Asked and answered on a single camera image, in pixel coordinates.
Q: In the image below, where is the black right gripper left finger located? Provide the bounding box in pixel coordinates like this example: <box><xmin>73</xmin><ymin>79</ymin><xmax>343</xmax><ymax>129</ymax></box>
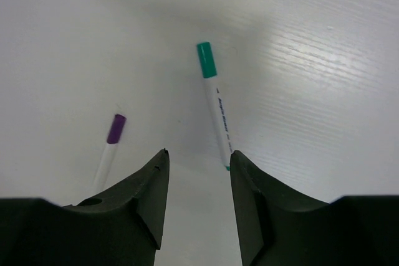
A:
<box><xmin>1</xmin><ymin>150</ymin><xmax>170</xmax><ymax>265</ymax></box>

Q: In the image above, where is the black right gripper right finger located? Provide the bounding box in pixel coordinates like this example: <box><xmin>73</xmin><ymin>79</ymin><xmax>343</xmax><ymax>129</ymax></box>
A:
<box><xmin>230</xmin><ymin>151</ymin><xmax>398</xmax><ymax>265</ymax></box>

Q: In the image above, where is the purple cap white marker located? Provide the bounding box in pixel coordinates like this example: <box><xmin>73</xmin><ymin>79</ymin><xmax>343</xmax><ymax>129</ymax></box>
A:
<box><xmin>92</xmin><ymin>114</ymin><xmax>126</xmax><ymax>194</ymax></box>

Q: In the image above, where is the teal cap white marker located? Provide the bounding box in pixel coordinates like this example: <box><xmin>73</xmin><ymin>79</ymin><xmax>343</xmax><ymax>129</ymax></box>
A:
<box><xmin>196</xmin><ymin>42</ymin><xmax>233</xmax><ymax>171</ymax></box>

